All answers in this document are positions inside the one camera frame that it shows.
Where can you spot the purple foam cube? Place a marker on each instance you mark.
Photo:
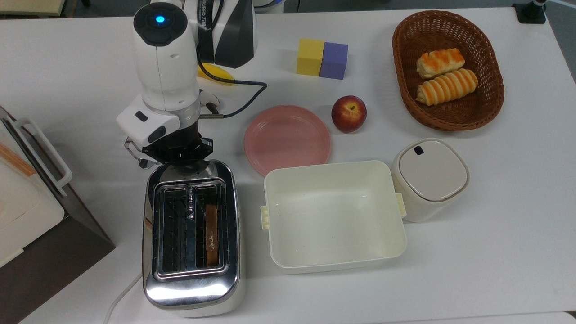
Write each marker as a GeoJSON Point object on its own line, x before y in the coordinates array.
{"type": "Point", "coordinates": [334, 60]}

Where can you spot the chrome two-slot toaster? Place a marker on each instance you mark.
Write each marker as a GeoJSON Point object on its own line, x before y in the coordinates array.
{"type": "Point", "coordinates": [191, 288]}

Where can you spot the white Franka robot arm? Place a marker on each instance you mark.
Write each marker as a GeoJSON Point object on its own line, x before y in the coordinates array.
{"type": "Point", "coordinates": [164, 67]}

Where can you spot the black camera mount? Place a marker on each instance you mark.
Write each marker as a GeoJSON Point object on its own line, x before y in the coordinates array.
{"type": "Point", "coordinates": [531, 11]}

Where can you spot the brown toast slice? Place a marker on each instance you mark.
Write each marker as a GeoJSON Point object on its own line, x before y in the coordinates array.
{"type": "Point", "coordinates": [212, 234]}

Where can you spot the yellow foam cube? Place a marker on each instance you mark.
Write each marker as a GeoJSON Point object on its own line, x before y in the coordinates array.
{"type": "Point", "coordinates": [310, 56]}

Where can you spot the red apple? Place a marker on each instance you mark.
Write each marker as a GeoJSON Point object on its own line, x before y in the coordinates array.
{"type": "Point", "coordinates": [348, 113]}

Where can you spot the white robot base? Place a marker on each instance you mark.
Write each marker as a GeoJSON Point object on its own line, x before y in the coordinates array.
{"type": "Point", "coordinates": [270, 4]}

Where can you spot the black white panda figurine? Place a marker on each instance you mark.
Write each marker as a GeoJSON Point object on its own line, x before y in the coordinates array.
{"type": "Point", "coordinates": [211, 100]}

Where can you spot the brown wicker basket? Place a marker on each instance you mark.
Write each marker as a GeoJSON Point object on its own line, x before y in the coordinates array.
{"type": "Point", "coordinates": [450, 119]}

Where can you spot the white rectangular plastic tub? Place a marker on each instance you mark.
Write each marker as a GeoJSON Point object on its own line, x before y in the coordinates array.
{"type": "Point", "coordinates": [333, 216]}

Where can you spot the yellow banana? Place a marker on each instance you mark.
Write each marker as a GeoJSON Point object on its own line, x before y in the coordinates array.
{"type": "Point", "coordinates": [220, 76]}

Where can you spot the dark brown stand box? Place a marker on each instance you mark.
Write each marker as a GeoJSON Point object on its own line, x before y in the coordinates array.
{"type": "Point", "coordinates": [54, 261]}

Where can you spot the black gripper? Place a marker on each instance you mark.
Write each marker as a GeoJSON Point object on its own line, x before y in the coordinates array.
{"type": "Point", "coordinates": [182, 146]}

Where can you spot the white lidded bin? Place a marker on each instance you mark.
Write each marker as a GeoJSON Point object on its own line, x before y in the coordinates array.
{"type": "Point", "coordinates": [431, 175]}

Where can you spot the pale yellow side table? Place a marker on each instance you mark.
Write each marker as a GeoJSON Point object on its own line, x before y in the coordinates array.
{"type": "Point", "coordinates": [31, 6]}

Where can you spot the long striped bread roll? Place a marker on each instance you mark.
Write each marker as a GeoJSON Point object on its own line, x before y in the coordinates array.
{"type": "Point", "coordinates": [447, 86]}

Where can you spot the pink round plate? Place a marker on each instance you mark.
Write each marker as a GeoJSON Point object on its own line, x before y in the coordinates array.
{"type": "Point", "coordinates": [288, 139]}

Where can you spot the short striped bread roll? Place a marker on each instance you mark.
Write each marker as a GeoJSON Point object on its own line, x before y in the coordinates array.
{"type": "Point", "coordinates": [440, 62]}

